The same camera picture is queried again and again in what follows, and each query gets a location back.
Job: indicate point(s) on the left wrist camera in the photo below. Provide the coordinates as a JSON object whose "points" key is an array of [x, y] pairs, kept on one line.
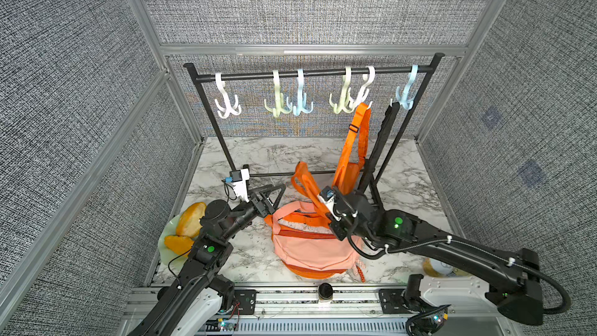
{"points": [[238, 181]]}

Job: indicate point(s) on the black knob on rail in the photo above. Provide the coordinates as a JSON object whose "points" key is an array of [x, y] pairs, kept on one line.
{"points": [[325, 292]]}

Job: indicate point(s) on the white hook right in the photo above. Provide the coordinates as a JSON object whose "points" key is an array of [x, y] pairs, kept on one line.
{"points": [[368, 79]]}

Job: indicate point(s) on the light blue hook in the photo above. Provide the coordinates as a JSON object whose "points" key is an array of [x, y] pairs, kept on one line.
{"points": [[301, 103], [402, 94]]}

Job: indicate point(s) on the pale green plate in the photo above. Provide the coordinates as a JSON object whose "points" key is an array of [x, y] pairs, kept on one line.
{"points": [[167, 256]]}

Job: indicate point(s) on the pink sling bag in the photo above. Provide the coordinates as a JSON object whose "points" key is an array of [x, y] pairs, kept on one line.
{"points": [[313, 248]]}

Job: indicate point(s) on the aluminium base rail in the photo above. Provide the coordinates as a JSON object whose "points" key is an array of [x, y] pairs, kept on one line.
{"points": [[367, 309]]}

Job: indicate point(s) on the white hook far left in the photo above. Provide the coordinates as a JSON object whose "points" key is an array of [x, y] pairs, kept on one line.
{"points": [[229, 108]]}

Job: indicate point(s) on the white hook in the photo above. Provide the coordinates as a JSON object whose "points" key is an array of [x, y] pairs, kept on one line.
{"points": [[368, 79], [229, 108]]}

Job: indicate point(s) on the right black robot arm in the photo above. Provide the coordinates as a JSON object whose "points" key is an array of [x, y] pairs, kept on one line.
{"points": [[375, 232]]}

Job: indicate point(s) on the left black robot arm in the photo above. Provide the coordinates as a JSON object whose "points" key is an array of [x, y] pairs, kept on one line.
{"points": [[199, 292]]}

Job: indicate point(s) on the black garment rack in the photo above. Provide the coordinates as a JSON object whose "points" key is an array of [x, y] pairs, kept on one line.
{"points": [[199, 80]]}

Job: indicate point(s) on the orange fruit piece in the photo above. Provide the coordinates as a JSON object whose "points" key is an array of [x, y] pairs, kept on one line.
{"points": [[180, 245]]}

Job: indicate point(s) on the light blue hook centre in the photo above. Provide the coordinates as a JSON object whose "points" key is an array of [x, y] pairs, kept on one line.
{"points": [[301, 103]]}

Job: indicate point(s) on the pale green hook right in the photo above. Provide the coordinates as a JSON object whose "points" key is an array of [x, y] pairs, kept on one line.
{"points": [[344, 104]]}

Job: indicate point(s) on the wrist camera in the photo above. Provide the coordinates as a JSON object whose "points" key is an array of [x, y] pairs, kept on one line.
{"points": [[238, 181], [328, 198]]}

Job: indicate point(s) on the pale green hook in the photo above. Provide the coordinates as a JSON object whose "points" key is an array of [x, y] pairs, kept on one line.
{"points": [[344, 104], [280, 107]]}

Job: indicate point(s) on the light blue hook far right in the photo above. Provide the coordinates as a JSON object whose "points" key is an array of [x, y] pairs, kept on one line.
{"points": [[402, 94]]}

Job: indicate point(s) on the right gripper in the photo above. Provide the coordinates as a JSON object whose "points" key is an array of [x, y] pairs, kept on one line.
{"points": [[335, 229]]}

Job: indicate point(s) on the black sling bag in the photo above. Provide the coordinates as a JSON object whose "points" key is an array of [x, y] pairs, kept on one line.
{"points": [[368, 179]]}

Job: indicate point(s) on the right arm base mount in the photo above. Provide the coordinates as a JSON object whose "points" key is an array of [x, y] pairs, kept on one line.
{"points": [[427, 303]]}

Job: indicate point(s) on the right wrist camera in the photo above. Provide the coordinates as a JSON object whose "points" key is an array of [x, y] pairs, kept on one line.
{"points": [[328, 198]]}

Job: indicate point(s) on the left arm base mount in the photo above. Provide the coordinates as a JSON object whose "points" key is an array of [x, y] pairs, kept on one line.
{"points": [[217, 309]]}

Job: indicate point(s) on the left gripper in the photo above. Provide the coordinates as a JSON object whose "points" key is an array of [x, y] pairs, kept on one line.
{"points": [[263, 208]]}

